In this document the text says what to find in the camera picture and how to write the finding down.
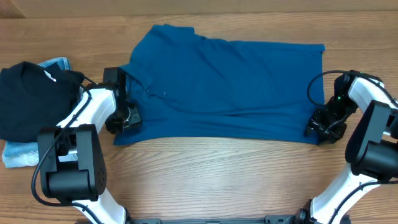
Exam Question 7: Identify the blue polo shirt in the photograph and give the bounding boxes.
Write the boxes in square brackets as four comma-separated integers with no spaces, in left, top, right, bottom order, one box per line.
[114,24,325,145]

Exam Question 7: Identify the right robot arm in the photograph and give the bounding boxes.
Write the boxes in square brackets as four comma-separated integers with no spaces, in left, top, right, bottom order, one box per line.
[288,70,397,223]

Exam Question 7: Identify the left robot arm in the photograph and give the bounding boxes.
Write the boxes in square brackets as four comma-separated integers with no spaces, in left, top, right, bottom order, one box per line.
[31,67,142,223]

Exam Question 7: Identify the folded black shirt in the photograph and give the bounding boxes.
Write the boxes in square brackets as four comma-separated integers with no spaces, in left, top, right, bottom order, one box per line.
[0,60,86,144]

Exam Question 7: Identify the folded light blue jeans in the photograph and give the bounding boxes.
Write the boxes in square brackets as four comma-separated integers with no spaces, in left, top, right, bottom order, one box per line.
[1,57,86,169]

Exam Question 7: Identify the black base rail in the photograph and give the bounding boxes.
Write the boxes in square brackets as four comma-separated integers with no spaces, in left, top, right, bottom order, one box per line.
[130,215,294,224]

